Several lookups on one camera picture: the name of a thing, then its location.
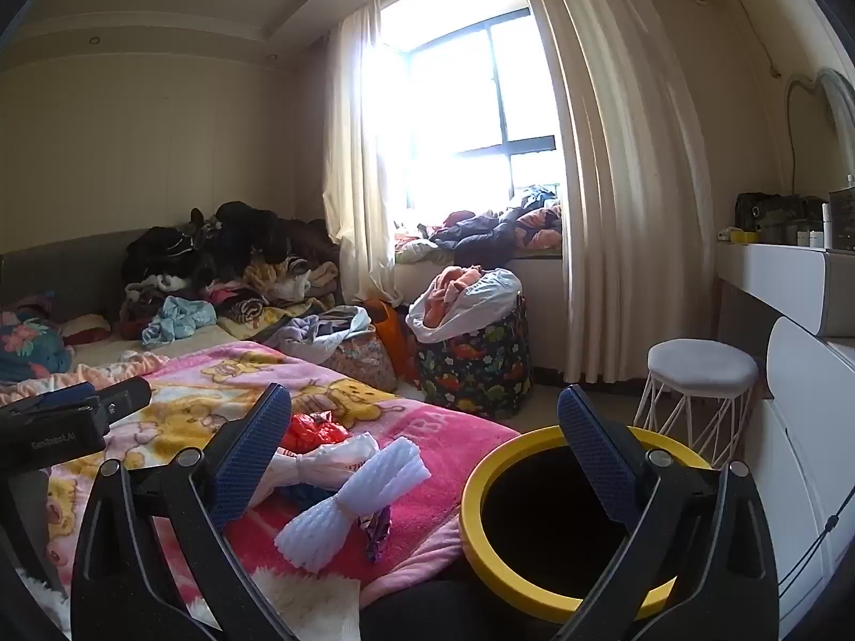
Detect white round wire stool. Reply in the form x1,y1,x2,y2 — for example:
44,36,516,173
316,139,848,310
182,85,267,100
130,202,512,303
633,339,760,472

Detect white plastic bag of clothes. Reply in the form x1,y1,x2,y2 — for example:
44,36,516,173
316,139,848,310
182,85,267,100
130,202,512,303
406,265,523,347

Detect blue floral cloth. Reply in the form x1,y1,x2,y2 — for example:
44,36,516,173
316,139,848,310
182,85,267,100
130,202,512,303
0,317,74,385

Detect white vanity desk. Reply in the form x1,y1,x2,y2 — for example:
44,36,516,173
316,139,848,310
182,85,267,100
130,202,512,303
716,240,855,338

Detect wide cream curtain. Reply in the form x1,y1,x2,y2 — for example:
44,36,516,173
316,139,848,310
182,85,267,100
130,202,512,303
511,0,719,385

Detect black bag on desk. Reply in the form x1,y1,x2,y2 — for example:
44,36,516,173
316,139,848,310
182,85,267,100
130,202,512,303
735,192,829,246

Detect white drawer cabinet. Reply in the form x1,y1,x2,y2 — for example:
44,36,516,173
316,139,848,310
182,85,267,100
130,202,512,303
761,317,855,629

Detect purple candy wrapper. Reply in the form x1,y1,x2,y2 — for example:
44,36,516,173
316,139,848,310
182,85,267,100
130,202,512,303
357,506,392,562

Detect clothes heap on windowsill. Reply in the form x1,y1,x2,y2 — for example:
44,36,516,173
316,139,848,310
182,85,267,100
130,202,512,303
394,185,563,264

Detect yellow rimmed black trash bin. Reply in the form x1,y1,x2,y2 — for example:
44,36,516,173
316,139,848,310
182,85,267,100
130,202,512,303
460,424,714,623

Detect red white cloth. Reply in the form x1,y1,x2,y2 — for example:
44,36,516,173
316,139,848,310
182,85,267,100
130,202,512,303
60,312,111,346

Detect floral fabric bag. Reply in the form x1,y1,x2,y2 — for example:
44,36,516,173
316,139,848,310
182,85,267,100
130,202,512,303
327,334,398,408

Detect narrow cream curtain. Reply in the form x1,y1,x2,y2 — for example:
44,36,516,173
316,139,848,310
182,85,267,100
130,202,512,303
322,0,408,311

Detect pile of dark clothes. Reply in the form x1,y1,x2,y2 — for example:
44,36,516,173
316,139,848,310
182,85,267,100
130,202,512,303
121,200,335,285

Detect white foam fruit net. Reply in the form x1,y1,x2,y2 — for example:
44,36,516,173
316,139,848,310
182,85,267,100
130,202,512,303
275,437,430,574
250,433,382,509

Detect pink cartoon printed blanket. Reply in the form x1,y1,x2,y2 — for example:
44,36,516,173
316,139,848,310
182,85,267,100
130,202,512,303
0,340,522,615

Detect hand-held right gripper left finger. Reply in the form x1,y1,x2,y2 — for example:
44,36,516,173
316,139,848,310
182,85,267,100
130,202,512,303
70,382,298,641

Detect folded patterned blankets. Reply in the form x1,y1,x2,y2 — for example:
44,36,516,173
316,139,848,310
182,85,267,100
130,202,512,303
207,257,341,340

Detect lavender white garment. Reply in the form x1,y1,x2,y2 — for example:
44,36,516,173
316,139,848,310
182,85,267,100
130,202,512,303
267,306,371,365

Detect red plastic wrapper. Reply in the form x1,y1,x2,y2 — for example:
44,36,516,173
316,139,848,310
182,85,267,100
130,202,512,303
279,412,348,455

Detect clear cosmetics organiser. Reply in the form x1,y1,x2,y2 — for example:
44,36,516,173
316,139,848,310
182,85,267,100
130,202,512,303
828,177,855,251

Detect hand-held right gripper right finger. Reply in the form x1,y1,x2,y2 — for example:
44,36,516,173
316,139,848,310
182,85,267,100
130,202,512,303
557,384,779,641

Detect orange bag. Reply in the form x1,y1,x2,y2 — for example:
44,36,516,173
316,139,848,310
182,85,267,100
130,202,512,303
364,298,422,385

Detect white fluffy cloth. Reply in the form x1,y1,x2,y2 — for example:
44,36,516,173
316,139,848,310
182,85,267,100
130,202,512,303
254,564,365,641

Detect dinosaur print laundry basket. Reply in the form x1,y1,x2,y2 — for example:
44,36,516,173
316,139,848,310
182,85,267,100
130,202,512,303
415,294,535,421

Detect grey padded headboard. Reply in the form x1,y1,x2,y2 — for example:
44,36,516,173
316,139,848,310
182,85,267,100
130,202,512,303
0,227,144,322

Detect dark framed window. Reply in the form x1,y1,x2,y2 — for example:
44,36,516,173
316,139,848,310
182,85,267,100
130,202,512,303
374,0,565,228

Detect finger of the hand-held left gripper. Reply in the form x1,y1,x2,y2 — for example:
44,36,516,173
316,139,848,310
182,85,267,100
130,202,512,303
0,382,96,415
99,376,153,426

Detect black cable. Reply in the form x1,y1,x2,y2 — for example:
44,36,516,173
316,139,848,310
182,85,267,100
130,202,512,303
778,514,846,589

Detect light blue garment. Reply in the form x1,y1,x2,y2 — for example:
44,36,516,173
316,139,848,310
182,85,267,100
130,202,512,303
142,295,218,348

